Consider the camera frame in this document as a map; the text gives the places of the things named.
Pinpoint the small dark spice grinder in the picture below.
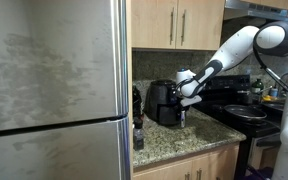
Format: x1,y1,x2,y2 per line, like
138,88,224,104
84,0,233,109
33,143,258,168
132,117,145,152

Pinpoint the light wood wall cabinet door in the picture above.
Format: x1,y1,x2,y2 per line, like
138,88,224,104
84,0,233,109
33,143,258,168
175,0,226,52
130,0,178,50

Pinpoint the purple fabric item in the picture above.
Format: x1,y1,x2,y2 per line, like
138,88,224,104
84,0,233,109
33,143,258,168
245,165,274,180

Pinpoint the light wood base cabinet door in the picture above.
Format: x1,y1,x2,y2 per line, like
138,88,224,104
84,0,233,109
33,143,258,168
132,159,194,180
191,143,241,180

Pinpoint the black electric stove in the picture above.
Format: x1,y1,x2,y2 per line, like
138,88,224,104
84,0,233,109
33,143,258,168
191,74,288,180

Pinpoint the small blue soap bottle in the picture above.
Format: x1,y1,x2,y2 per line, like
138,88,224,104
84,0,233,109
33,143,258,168
269,86,280,98

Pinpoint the yellow sponge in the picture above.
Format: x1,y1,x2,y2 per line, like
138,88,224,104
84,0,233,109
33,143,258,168
262,95,278,102

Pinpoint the stainless steel refrigerator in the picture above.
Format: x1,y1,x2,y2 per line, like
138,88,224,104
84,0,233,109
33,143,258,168
0,0,132,180

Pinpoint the black frying pan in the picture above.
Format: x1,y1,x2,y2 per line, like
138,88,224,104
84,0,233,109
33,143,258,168
223,104,269,121

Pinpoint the black air fryer drawer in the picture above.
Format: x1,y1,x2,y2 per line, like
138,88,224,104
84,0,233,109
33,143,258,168
155,103,188,130

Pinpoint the green glass bottle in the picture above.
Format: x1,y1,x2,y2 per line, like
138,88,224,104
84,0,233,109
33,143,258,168
251,78,265,104

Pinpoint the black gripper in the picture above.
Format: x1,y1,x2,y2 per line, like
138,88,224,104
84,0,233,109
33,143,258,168
177,98,194,120

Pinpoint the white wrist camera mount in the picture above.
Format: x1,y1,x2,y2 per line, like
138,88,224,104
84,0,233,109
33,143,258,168
180,95,204,108

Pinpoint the curved metal faucet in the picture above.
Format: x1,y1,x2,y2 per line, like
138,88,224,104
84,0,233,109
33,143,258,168
277,71,288,91

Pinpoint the dark glass bottle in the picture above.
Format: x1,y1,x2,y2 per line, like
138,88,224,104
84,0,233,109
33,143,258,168
132,85,144,120

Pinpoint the small dark cooking pot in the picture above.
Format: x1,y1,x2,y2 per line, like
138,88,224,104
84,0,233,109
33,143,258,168
236,89,254,106

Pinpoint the metal bar cabinet handle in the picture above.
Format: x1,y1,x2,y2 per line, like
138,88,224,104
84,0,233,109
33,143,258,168
169,7,175,46
180,8,187,47

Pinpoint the black air fryer body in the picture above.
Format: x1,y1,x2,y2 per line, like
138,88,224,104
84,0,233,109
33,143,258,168
143,79,182,123

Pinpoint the wide dark skillet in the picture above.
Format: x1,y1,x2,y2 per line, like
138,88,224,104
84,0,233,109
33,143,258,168
261,100,287,113

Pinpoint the stainless steel range hood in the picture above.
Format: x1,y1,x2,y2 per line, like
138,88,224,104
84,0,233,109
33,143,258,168
222,0,288,29

